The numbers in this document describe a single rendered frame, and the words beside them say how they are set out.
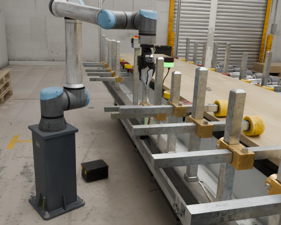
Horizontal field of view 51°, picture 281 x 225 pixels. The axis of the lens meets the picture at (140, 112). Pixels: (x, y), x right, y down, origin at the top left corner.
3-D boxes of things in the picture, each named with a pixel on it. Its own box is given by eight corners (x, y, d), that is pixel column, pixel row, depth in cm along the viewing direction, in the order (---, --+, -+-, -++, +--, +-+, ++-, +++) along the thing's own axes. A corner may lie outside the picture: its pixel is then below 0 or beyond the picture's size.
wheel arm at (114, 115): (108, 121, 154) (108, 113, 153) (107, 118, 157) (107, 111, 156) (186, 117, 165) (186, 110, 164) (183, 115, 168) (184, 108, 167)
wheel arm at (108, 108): (104, 113, 179) (104, 106, 177) (103, 111, 182) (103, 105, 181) (172, 111, 189) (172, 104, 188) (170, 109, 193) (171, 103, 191)
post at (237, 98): (217, 230, 100) (236, 89, 86) (212, 223, 103) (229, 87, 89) (226, 228, 100) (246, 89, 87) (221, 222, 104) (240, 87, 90)
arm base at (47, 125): (45, 134, 193) (44, 119, 190) (34, 126, 206) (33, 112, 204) (72, 128, 205) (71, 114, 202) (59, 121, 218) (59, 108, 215)
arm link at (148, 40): (158, 35, 148) (139, 35, 146) (158, 46, 150) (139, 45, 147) (153, 35, 157) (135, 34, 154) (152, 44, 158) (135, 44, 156)
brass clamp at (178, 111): (174, 117, 131) (175, 106, 130) (164, 109, 144) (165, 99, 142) (187, 117, 133) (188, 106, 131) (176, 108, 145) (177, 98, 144)
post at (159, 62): (153, 142, 169) (158, 57, 155) (151, 140, 172) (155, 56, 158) (159, 142, 170) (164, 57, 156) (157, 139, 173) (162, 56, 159)
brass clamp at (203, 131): (198, 138, 108) (200, 125, 107) (184, 126, 121) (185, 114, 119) (213, 137, 110) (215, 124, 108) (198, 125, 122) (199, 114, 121)
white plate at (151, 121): (156, 143, 160) (157, 125, 157) (143, 127, 184) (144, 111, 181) (157, 143, 160) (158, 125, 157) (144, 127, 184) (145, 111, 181)
